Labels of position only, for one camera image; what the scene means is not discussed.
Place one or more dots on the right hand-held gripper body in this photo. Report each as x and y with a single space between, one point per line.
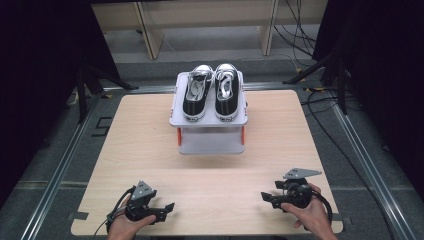
298 195

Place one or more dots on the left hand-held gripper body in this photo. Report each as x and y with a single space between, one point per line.
138 206

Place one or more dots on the white shoe rack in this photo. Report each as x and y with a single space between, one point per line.
210 140

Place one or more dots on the black canvas sneaker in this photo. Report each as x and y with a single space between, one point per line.
227 100
196 100

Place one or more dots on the person's right hand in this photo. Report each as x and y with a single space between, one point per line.
311 216

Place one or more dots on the person's left hand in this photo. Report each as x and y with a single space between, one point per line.
125 228

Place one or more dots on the black tripod stand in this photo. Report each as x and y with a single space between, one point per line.
333 66
90 83

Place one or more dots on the black curtain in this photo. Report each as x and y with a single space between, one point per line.
390 76
40 83

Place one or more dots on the beige wooden desk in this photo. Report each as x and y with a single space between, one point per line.
206 13

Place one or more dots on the metal floor rail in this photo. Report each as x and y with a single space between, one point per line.
146 89
373 170
56 173

